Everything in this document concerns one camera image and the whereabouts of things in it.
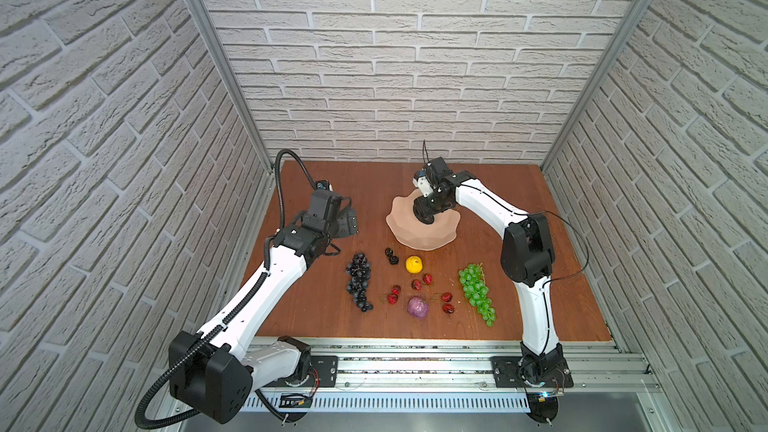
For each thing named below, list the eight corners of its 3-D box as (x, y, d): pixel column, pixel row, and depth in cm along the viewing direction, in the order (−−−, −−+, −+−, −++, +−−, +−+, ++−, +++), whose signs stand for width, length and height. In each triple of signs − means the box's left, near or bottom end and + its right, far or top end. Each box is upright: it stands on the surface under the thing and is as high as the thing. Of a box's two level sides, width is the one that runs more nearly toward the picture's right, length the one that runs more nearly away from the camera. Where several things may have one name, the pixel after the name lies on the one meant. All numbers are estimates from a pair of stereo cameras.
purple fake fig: (407, 318, 84) (408, 313, 80) (407, 302, 87) (408, 296, 83) (427, 318, 84) (429, 313, 80) (426, 302, 87) (427, 296, 83)
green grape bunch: (470, 327, 82) (473, 322, 79) (456, 270, 93) (459, 264, 90) (494, 325, 83) (499, 320, 79) (478, 269, 94) (482, 263, 90)
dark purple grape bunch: (348, 313, 85) (346, 306, 80) (348, 263, 95) (346, 254, 90) (372, 310, 85) (371, 303, 81) (370, 261, 95) (369, 252, 91)
